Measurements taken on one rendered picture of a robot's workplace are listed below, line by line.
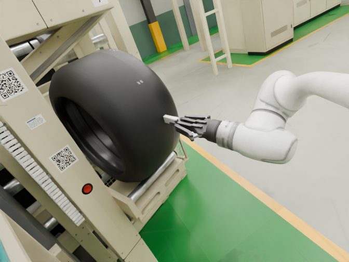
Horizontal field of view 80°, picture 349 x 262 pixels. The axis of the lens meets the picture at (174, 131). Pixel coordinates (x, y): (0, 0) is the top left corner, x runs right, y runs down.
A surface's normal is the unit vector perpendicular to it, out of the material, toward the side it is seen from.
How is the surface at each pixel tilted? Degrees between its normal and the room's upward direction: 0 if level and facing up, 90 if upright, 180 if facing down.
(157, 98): 73
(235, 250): 0
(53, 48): 90
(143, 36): 90
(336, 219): 0
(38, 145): 90
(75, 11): 90
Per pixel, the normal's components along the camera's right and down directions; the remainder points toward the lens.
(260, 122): -0.37, -0.55
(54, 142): 0.75, 0.11
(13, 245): -0.32, -0.81
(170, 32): 0.44, 0.33
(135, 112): 0.61, -0.15
